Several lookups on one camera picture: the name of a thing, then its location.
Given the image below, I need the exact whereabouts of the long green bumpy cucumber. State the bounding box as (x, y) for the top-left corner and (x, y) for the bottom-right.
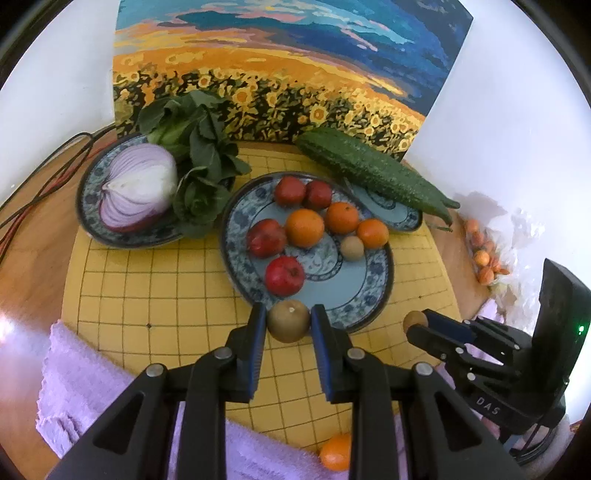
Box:
(344, 178), (454, 228)
(295, 128), (461, 216)

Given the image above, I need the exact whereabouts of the blue patterned onion plate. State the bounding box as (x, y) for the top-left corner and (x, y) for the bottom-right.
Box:
(75, 134), (232, 248)

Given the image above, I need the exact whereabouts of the clear plastic bag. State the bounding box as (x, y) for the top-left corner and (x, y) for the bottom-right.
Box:
(455, 191), (546, 324)

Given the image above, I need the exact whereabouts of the pile of small kumquats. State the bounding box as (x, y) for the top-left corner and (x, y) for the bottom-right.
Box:
(464, 218), (511, 286)

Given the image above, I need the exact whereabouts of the large green bok choy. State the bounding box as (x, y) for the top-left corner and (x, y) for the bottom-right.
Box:
(137, 90), (253, 186)

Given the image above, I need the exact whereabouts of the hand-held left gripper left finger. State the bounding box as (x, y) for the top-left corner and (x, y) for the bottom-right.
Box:
(46, 302), (269, 480)

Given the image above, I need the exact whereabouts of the halved red onion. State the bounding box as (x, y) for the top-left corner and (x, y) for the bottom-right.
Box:
(98, 143), (179, 232)

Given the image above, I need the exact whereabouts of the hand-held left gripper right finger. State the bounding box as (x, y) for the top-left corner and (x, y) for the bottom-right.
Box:
(310, 304), (527, 480)

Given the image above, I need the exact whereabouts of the large blue patterned plate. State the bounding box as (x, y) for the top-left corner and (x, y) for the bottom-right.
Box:
(221, 172), (395, 334)

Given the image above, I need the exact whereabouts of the purple fluffy towel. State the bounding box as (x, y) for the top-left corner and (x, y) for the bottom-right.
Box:
(36, 314), (522, 480)

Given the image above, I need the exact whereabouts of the orange tangerine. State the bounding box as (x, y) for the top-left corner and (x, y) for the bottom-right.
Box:
(356, 218), (390, 250)
(326, 202), (360, 234)
(285, 209), (326, 248)
(320, 433), (353, 472)

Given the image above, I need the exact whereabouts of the small blue patterned plate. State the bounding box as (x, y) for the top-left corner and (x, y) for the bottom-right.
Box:
(344, 178), (424, 233)

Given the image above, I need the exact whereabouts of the black cable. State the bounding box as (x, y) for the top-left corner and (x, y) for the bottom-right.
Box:
(0, 131), (116, 241)

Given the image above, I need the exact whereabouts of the sunflower field painting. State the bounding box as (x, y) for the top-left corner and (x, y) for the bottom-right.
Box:
(112, 0), (475, 162)

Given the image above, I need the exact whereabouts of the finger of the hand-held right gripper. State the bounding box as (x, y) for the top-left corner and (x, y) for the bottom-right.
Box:
(422, 308), (534, 357)
(406, 322), (523, 385)

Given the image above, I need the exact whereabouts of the yellow grid go board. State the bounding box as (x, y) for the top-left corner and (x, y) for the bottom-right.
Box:
(62, 143), (462, 455)

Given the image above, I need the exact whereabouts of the red cable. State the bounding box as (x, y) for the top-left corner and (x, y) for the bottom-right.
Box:
(0, 138), (112, 265)

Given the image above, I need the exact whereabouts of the small green bok choy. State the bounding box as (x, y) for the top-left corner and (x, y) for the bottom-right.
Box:
(173, 166), (234, 240)

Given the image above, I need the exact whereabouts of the brown longan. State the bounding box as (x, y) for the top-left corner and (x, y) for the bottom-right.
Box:
(268, 300), (311, 344)
(403, 311), (428, 334)
(340, 235), (365, 262)

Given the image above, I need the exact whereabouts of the small red apple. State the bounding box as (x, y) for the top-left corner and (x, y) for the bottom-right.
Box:
(246, 219), (288, 258)
(274, 176), (307, 207)
(302, 180), (333, 212)
(264, 256), (306, 296)

